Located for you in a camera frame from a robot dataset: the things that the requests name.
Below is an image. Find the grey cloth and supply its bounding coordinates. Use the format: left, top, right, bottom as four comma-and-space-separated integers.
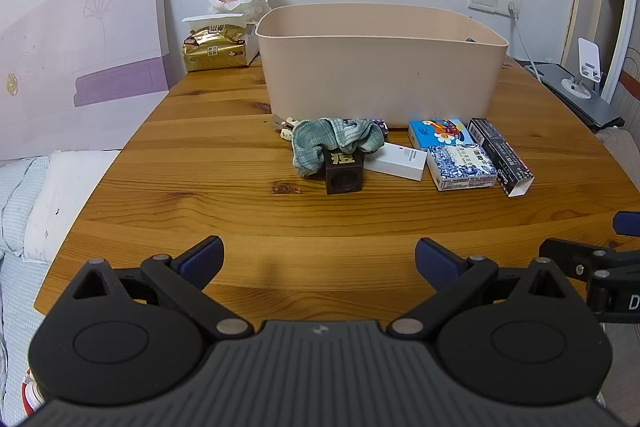
595, 127, 640, 188

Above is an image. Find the dark wooden cube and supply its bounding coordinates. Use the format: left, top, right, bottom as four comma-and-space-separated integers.
322, 148, 366, 196

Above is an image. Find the long black box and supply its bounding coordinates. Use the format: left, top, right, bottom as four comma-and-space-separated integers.
467, 117, 535, 198

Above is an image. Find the white purple bed headboard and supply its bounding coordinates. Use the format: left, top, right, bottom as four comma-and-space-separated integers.
0, 0, 173, 162

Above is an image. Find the grey laptop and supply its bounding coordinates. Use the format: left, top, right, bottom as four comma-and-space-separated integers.
515, 59, 626, 128

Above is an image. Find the white phone stand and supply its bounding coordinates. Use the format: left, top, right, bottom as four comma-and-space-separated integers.
561, 37, 606, 99

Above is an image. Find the white plug with cable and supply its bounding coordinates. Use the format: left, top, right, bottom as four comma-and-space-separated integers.
507, 2, 547, 78

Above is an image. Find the white rectangular box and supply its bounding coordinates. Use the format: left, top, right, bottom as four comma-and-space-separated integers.
363, 143, 429, 182

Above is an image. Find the colourful cartoon box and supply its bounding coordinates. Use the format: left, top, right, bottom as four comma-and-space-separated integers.
408, 118, 476, 152

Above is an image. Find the light blue checked blanket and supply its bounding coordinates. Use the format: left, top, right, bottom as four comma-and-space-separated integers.
0, 157, 51, 408

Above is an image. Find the beige plastic storage bin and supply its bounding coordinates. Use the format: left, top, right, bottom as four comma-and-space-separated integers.
256, 5, 510, 129

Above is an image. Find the green checked cloth scrunchie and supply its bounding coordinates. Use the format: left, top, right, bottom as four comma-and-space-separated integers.
291, 118, 387, 179

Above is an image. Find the blue white patterned box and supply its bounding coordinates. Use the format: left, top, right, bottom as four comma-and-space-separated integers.
426, 143, 498, 192

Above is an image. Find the red white container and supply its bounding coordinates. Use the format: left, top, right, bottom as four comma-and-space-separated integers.
20, 369, 47, 414

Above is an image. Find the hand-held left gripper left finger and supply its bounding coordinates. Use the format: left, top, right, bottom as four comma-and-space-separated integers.
65, 235, 254, 340

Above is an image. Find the white pillow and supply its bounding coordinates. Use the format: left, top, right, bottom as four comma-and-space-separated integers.
22, 150, 121, 264

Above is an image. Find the gold foil packet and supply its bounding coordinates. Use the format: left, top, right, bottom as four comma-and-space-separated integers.
182, 23, 248, 72

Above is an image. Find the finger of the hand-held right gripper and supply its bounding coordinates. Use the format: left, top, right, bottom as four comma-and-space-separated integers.
612, 211, 640, 238
539, 238, 621, 280

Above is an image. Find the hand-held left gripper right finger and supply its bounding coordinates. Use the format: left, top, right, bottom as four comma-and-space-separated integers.
390, 237, 581, 340

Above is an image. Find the beige bead keychain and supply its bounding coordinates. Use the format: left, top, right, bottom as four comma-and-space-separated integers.
272, 114, 301, 142

